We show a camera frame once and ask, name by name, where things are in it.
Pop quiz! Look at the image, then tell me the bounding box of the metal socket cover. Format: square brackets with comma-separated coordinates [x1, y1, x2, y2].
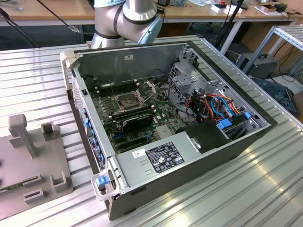
[134, 80, 158, 105]

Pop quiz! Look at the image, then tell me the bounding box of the CPU socket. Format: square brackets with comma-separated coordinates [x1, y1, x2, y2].
[114, 91, 143, 112]

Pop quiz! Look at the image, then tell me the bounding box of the green motherboard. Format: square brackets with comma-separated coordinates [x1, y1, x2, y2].
[89, 77, 187, 155]

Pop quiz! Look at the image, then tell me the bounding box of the black expansion card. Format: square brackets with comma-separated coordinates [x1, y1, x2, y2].
[120, 113, 155, 135]

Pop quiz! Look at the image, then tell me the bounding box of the silver chipset heatsink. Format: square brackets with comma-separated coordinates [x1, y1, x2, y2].
[155, 125, 174, 140]

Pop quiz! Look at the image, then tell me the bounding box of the black expansion slot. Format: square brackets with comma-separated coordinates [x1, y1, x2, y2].
[116, 136, 147, 148]
[118, 141, 149, 154]

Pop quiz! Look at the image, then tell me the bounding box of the metal disk bay cage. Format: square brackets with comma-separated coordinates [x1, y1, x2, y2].
[168, 44, 229, 112]

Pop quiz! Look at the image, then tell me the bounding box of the silver power supply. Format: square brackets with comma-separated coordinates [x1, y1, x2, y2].
[115, 131, 203, 190]

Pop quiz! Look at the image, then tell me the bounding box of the black plastic shroud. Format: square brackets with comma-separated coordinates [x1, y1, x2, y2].
[176, 119, 232, 155]

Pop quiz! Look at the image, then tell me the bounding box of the blue disk carrier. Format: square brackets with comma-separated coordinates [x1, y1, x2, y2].
[216, 119, 232, 130]

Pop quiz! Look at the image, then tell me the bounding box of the blue case latch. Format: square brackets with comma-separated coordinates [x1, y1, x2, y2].
[98, 176, 112, 189]

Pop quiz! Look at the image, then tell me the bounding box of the open grey PC case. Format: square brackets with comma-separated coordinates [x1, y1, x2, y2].
[59, 39, 279, 222]

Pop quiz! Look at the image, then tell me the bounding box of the long wooden desk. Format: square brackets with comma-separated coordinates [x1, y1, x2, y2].
[0, 0, 95, 26]
[162, 0, 303, 54]

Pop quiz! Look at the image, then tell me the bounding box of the black equipment box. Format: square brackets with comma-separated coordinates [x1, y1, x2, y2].
[236, 53, 280, 80]

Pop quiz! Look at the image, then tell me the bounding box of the white box red label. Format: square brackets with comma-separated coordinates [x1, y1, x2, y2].
[210, 2, 229, 14]

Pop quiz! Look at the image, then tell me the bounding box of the black stand pole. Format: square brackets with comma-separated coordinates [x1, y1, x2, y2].
[214, 0, 245, 49]

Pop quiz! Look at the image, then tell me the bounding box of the dark teal crate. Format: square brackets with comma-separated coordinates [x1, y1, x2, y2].
[250, 77, 298, 117]

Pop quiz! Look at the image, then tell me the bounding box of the grey parts rack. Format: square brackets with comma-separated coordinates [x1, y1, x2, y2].
[0, 114, 75, 223]

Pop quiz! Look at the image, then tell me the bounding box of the brown cardboard box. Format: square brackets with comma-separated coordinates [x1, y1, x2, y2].
[291, 91, 303, 117]

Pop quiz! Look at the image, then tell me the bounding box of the small cardboard box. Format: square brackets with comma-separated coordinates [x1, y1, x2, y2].
[254, 3, 277, 17]

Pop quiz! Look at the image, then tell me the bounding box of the green RAM stick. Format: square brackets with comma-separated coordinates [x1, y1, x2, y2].
[0, 185, 24, 197]

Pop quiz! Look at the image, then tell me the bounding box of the blue wire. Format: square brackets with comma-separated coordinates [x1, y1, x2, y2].
[210, 95, 234, 119]

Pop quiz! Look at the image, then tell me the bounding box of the orange wire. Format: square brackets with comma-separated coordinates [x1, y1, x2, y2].
[203, 93, 241, 114]

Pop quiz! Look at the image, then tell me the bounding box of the black cable with plug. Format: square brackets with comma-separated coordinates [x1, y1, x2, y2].
[36, 0, 83, 34]

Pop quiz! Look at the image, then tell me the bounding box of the aluminium profile frame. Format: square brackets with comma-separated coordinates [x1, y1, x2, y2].
[242, 25, 303, 76]

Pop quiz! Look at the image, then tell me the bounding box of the blue network cable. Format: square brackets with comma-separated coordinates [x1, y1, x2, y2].
[8, 0, 24, 12]

